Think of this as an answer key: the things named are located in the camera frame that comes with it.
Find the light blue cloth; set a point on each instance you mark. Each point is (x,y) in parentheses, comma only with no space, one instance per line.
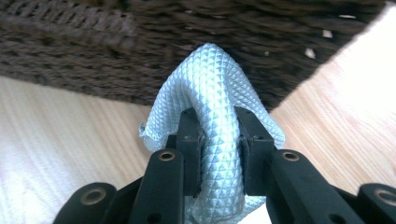
(214,102)

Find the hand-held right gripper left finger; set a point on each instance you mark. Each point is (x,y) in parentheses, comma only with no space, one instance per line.
(188,146)

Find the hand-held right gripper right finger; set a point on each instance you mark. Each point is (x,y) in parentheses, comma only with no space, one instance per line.
(257,149)

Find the brown woven basket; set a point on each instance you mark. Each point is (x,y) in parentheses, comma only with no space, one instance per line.
(155,56)

